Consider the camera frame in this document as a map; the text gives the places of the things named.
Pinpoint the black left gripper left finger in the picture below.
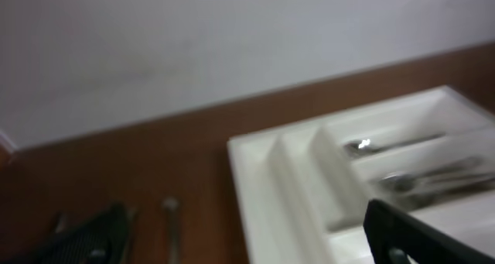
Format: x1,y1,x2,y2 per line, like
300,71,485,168
15,204,128,264

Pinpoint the steel fork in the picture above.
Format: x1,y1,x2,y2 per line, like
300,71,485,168
374,156,485,193
397,179,494,211

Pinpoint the small steel spoon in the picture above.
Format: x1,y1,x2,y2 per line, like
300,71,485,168
120,207,138,264
162,197,180,264

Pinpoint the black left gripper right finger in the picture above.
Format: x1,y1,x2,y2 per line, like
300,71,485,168
363,199,494,264

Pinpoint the white cutlery tray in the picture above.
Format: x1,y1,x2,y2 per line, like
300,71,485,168
228,86,494,263

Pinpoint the steel tablespoon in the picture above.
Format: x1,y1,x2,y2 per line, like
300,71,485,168
343,133,446,159

